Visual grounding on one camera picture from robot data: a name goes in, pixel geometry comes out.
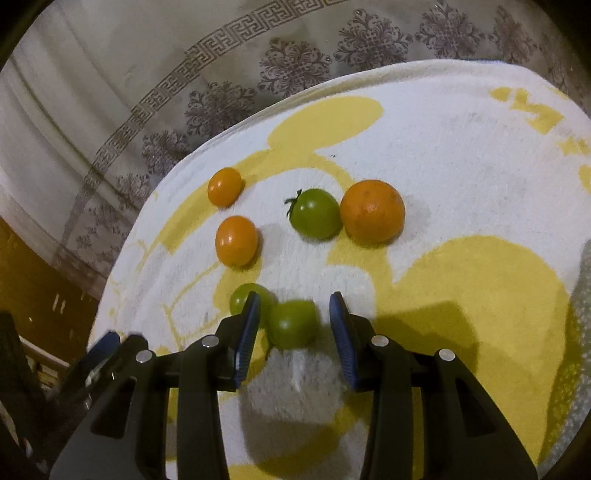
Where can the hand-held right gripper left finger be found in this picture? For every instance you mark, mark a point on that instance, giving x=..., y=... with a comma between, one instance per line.
x=247, y=337

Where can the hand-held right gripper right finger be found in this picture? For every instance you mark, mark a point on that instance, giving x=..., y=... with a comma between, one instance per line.
x=344, y=341

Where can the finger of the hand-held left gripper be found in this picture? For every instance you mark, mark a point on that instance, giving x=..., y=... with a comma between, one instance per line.
x=104, y=348

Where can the orange tomato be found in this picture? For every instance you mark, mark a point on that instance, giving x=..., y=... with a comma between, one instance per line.
x=225, y=186
x=236, y=241

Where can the green tomato with stem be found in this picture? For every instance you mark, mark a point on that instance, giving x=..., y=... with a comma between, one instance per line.
x=315, y=213

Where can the large orange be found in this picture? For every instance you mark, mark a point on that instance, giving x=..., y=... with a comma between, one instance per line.
x=372, y=211

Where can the white yellow printed towel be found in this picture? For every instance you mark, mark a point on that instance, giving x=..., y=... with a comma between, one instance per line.
x=461, y=138

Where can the patterned beige curtain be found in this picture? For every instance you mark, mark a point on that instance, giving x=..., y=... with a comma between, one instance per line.
x=138, y=69

